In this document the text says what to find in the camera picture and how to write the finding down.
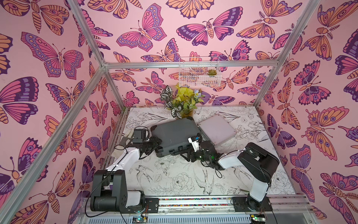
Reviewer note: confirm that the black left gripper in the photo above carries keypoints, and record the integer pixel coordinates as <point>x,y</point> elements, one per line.
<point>155,142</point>

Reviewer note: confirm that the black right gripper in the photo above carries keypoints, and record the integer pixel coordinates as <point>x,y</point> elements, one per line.
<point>193,151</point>

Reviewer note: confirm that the dark grey poker case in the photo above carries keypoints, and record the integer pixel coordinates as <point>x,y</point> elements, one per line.
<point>174,136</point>

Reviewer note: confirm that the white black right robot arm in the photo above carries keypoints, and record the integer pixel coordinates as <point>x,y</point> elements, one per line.
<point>259,162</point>

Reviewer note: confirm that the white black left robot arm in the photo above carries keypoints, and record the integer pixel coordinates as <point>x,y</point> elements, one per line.
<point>110,192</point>

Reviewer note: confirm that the pink square poker case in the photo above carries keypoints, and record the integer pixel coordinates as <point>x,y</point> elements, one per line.
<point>217,130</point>

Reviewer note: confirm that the amber glass plant vase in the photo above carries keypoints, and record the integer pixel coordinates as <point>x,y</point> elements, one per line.
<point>187,113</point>

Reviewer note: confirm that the artificial green leafy plant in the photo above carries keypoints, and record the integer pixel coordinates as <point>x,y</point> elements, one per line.
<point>184,99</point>

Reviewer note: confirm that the small green succulent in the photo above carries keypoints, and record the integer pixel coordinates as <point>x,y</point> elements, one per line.
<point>212,72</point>

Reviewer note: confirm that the white wire wall basket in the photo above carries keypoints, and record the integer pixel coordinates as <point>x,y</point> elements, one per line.
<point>193,74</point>

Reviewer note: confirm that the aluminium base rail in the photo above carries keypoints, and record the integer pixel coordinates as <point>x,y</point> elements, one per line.
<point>224,209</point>

